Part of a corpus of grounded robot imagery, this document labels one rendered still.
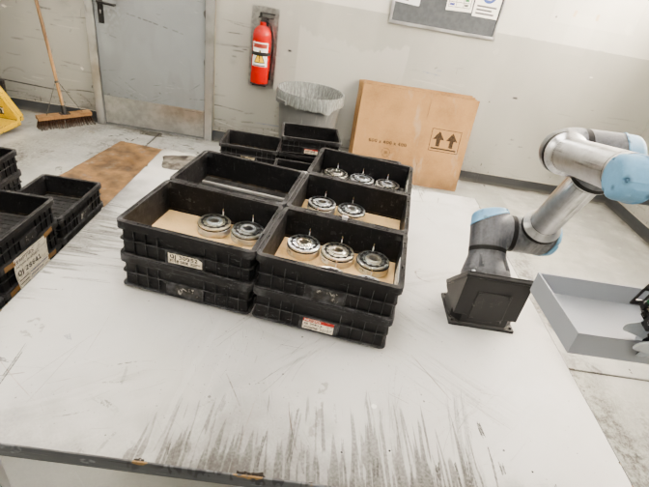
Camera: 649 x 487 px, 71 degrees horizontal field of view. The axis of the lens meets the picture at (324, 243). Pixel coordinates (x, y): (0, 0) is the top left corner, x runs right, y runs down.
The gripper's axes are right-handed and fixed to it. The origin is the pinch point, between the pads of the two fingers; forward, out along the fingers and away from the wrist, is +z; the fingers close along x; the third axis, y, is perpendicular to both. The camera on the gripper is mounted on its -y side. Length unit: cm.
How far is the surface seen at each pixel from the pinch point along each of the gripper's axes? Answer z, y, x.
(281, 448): 37, 64, 10
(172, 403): 39, 90, 1
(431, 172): 169, -57, -290
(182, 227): 40, 101, -56
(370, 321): 35, 43, -25
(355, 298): 30, 48, -28
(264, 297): 39, 72, -31
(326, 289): 29, 56, -29
